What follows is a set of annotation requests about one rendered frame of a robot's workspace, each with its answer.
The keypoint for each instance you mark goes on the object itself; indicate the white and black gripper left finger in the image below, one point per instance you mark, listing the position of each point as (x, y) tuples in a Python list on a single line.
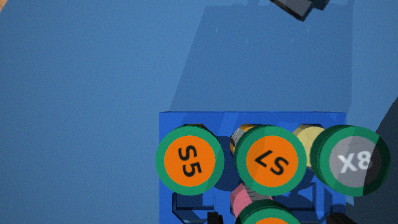
[(214, 218)]

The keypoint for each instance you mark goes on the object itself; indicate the blue bench mat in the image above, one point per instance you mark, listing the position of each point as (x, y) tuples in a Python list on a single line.
[(82, 83)]

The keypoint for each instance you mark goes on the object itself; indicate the blue tube rack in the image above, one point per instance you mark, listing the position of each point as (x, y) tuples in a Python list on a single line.
[(174, 207)]

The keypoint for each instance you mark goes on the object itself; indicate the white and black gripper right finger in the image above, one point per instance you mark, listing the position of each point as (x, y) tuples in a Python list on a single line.
[(338, 218)]

